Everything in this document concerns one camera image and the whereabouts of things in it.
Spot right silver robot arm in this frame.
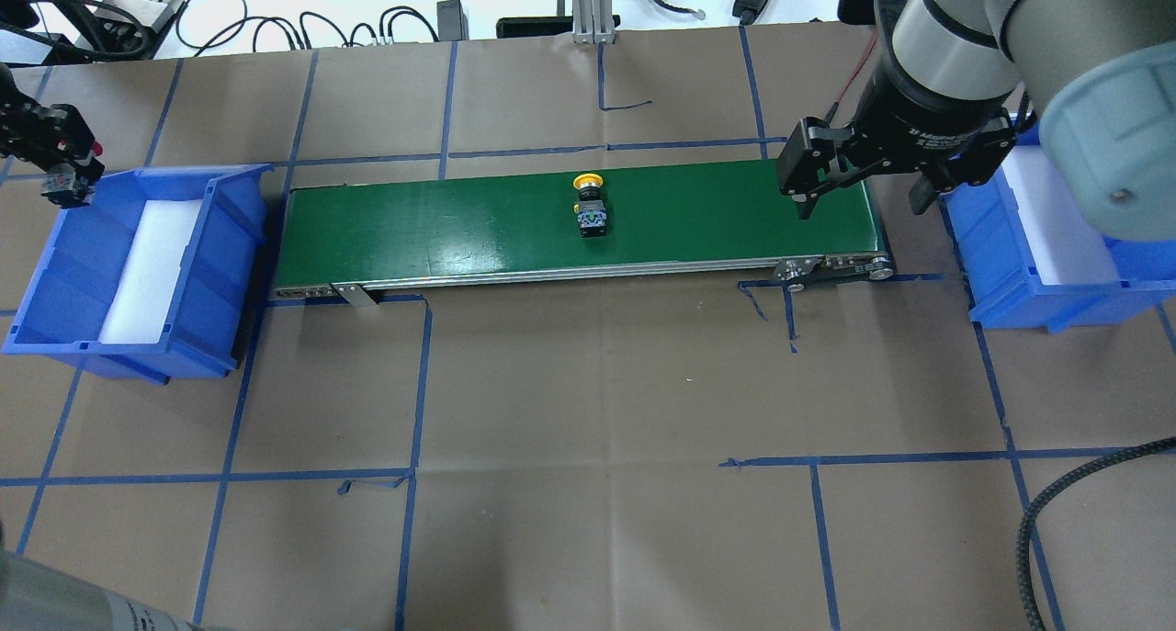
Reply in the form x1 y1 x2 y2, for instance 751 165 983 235
776 0 1175 242

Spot left blue plastic bin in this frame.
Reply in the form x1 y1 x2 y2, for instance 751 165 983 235
4 163 270 385

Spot green conveyor belt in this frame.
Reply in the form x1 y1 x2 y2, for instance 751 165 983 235
273 161 896 303

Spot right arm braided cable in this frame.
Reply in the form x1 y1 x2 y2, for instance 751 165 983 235
1015 436 1176 631

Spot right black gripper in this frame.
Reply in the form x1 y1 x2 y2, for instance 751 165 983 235
775 62 1018 220

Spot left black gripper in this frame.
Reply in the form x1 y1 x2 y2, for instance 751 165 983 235
1 63 105 209

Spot blue plastic bin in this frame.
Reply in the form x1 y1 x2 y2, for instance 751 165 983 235
944 130 1175 333
4 163 270 385

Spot white foam pad bin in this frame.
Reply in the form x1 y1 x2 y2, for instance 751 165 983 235
99 199 202 344
1002 146 1120 287

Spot yellow push button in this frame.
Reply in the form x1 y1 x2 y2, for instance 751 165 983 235
572 174 609 239

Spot red black conveyor wires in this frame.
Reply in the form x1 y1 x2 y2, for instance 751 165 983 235
822 25 878 127

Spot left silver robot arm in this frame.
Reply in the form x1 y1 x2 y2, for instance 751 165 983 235
4 65 198 630

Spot white foam pad left bin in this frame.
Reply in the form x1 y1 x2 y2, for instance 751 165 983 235
99 199 202 344

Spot aluminium profile post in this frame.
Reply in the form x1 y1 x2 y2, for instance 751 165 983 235
572 0 616 45

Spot right blue plastic bin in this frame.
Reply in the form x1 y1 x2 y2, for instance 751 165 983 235
944 130 1175 333

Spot white foam pad right bin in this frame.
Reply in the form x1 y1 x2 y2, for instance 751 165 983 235
1002 146 1120 287

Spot black power adapter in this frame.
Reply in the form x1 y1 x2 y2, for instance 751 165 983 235
435 0 469 41

